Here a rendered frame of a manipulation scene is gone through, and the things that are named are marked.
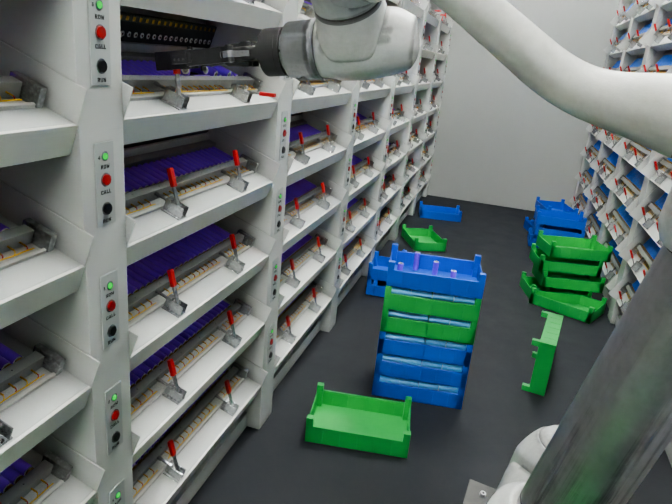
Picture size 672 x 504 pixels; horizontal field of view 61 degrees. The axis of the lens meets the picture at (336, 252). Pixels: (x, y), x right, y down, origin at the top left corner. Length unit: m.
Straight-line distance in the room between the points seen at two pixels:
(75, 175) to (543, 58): 0.63
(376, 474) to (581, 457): 1.03
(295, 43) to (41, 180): 0.42
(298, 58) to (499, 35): 0.32
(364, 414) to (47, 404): 1.16
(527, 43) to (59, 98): 0.60
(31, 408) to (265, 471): 0.85
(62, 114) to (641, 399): 0.77
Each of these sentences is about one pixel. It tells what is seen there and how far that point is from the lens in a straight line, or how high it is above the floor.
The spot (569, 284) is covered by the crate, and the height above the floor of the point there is 0.11.
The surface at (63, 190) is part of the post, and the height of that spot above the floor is 0.86.
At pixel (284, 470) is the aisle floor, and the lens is 1.66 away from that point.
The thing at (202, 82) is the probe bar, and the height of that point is 0.99.
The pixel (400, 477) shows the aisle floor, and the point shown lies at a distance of 1.69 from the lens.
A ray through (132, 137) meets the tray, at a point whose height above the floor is 0.92.
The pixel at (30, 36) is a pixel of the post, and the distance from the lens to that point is 0.89.
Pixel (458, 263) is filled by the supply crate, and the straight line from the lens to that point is 2.00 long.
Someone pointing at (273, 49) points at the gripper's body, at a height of 1.07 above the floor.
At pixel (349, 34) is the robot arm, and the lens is 0.88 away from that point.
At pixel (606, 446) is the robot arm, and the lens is 0.70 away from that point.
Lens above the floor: 1.07
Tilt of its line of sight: 19 degrees down
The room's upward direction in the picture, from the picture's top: 6 degrees clockwise
